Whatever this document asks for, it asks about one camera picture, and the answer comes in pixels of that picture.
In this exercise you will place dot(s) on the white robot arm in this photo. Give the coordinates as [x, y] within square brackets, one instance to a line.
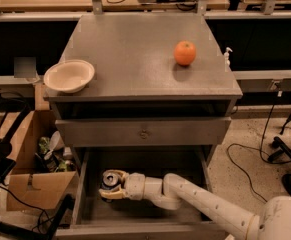
[273, 223]

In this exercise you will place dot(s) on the grey drawer cabinet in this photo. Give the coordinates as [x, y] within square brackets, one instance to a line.
[137, 78]

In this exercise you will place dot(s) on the orange fruit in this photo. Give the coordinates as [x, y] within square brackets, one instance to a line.
[184, 53]

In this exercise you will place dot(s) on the cardboard box with trash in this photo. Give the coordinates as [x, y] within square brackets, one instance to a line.
[28, 181]

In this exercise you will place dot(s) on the blue pepsi can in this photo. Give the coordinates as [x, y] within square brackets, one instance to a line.
[110, 180]

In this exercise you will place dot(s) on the black chair frame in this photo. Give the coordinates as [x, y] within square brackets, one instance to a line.
[7, 164]

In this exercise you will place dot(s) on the white paper bowl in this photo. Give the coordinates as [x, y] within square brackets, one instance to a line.
[69, 76]

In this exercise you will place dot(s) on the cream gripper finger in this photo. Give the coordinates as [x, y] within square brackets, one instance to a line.
[112, 194]
[121, 173]

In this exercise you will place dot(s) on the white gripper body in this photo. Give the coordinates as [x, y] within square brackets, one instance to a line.
[134, 185]

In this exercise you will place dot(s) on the open grey drawer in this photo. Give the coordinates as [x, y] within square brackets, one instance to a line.
[96, 219]

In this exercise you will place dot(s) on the closed grey drawer with knob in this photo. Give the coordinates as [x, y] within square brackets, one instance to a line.
[119, 132]

